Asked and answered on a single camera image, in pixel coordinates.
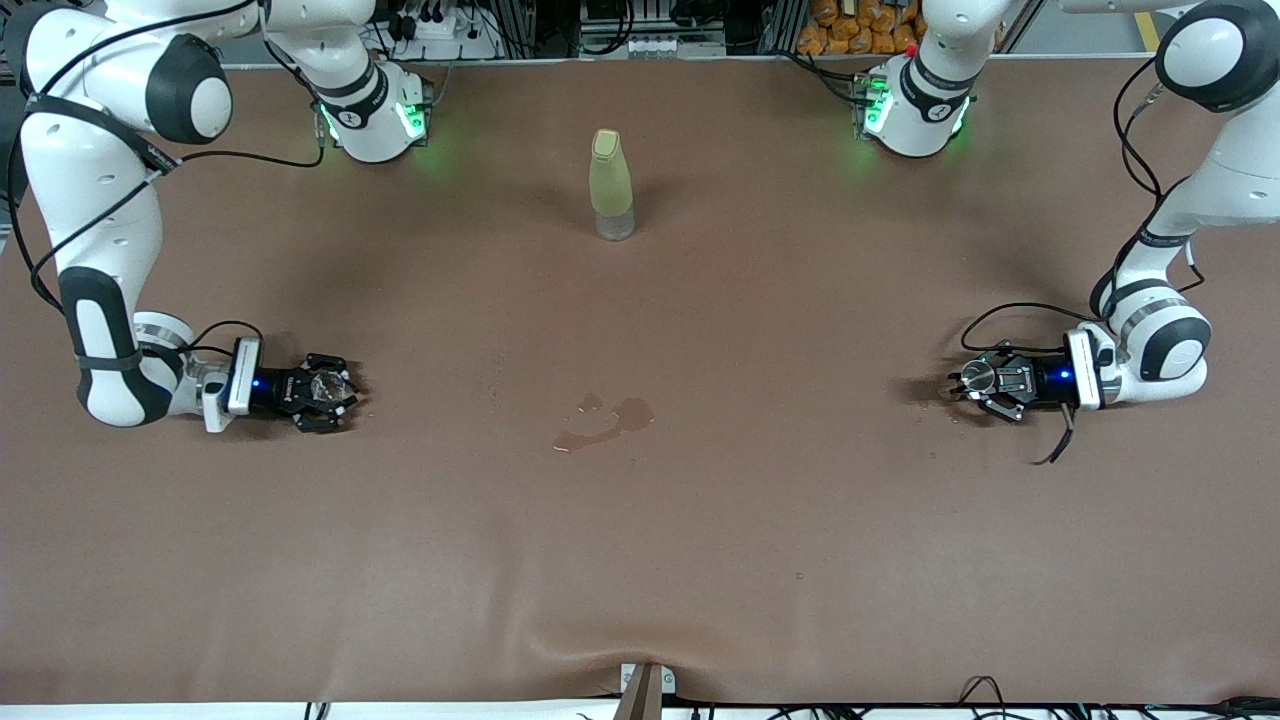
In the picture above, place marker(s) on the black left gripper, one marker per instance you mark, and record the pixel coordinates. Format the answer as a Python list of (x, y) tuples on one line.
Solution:
[(1040, 381)]

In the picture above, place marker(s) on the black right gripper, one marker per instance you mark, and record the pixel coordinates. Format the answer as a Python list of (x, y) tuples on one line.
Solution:
[(280, 388)]

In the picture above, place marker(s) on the clear glass cup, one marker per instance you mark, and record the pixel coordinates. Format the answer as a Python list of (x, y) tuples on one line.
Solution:
[(328, 388)]

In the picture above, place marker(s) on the metal jigger measuring cup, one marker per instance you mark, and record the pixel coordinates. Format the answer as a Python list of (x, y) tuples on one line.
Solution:
[(980, 378)]

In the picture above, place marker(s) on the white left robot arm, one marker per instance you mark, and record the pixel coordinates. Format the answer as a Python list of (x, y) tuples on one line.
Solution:
[(1240, 180)]

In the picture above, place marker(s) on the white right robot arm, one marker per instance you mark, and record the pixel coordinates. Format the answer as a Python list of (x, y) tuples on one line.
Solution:
[(100, 200)]

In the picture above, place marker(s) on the brown liquid puddle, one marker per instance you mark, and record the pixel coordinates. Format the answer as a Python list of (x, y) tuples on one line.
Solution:
[(635, 412)]

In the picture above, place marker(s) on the yellow-green bottle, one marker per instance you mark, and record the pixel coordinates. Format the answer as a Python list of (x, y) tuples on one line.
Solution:
[(610, 190)]

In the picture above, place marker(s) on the brown table mat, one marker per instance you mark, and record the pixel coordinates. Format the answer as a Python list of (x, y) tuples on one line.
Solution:
[(640, 550)]

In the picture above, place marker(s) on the white power strip with plugs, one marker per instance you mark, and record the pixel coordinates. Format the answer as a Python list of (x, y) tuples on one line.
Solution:
[(440, 30)]

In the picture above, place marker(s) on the orange packaged goods pile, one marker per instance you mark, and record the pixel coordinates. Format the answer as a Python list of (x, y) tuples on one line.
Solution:
[(850, 30)]

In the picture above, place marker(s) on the white terminal strip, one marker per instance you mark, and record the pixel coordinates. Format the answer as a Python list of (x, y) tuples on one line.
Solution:
[(650, 47)]

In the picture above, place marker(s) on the grey metal clamp bracket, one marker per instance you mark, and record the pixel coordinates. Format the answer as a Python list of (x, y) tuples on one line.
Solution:
[(628, 680)]

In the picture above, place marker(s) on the dark camera pole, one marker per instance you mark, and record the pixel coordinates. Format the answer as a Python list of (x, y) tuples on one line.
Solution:
[(640, 700)]

